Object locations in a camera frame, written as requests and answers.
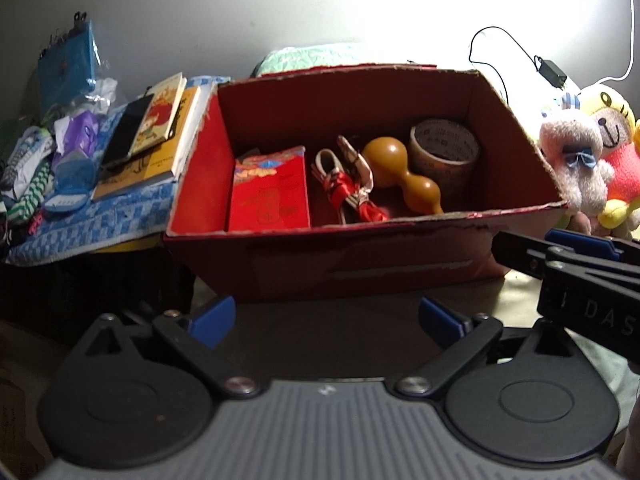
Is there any red cardboard box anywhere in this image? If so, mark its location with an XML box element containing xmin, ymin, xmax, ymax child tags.
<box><xmin>165</xmin><ymin>65</ymin><xmax>566</xmax><ymax>300</ymax></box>

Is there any black smartphone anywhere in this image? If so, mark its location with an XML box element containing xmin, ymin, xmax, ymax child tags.
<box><xmin>102</xmin><ymin>93</ymin><xmax>154</xmax><ymax>169</ymax></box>

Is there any black charger cable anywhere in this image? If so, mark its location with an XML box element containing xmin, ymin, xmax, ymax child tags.
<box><xmin>467</xmin><ymin>25</ymin><xmax>544</xmax><ymax>108</ymax></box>

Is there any green bear pillow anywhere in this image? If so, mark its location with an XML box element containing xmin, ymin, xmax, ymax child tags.
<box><xmin>250</xmin><ymin>44</ymin><xmax>367</xmax><ymax>77</ymax></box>

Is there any yellow bear plush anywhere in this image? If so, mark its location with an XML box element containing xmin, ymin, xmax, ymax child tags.
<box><xmin>578</xmin><ymin>84</ymin><xmax>639</xmax><ymax>238</ymax></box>

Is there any brown wooden gourd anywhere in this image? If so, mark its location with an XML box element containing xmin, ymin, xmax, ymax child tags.
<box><xmin>361</xmin><ymin>136</ymin><xmax>442</xmax><ymax>216</ymax></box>

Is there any black power adapter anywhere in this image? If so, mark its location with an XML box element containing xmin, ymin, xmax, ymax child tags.
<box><xmin>534</xmin><ymin>55</ymin><xmax>567</xmax><ymax>89</ymax></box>

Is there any packing tape roll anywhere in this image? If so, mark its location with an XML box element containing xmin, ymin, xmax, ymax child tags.
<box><xmin>409</xmin><ymin>119</ymin><xmax>480</xmax><ymax>188</ymax></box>

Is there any blue checkered towel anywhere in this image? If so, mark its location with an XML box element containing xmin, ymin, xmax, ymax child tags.
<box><xmin>3</xmin><ymin>76</ymin><xmax>230</xmax><ymax>266</ymax></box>

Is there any blue slipper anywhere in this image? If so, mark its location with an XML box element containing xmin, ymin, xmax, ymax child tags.
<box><xmin>43</xmin><ymin>157</ymin><xmax>98</xmax><ymax>214</ymax></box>

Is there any green white striped cloth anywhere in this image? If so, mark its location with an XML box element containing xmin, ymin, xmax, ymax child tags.
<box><xmin>1</xmin><ymin>126</ymin><xmax>55</xmax><ymax>224</ymax></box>

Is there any red envelope packet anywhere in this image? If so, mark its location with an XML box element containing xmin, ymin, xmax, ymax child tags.
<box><xmin>228</xmin><ymin>146</ymin><xmax>311</xmax><ymax>232</ymax></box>

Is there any red tassel ornament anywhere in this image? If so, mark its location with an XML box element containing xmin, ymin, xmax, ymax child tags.
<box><xmin>311</xmin><ymin>136</ymin><xmax>390</xmax><ymax>226</ymax></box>

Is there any blue plastic bag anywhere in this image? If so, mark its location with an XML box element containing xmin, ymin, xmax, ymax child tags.
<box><xmin>36</xmin><ymin>11</ymin><xmax>117</xmax><ymax>118</ymax></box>

